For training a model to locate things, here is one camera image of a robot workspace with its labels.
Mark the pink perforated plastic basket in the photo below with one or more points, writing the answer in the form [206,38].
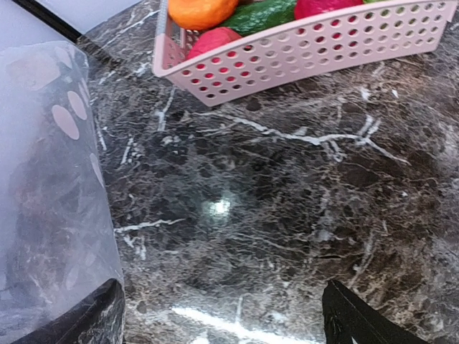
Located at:
[300,49]

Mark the left black frame post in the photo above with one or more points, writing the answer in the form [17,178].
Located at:
[52,20]

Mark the red toy fruit front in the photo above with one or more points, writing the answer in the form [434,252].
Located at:
[213,39]

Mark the green toy cucumber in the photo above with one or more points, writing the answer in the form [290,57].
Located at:
[258,16]

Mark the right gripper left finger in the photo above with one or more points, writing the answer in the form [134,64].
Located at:
[98,318]

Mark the red toy fruit right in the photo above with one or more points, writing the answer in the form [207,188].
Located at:
[307,8]

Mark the clear zip top bag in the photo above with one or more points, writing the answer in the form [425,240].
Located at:
[57,238]

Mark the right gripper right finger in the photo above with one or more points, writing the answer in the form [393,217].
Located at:
[348,319]

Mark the red toy fruit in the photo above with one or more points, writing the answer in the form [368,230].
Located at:
[213,39]
[307,8]

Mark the orange toy fruit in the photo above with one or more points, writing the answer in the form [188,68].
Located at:
[201,15]

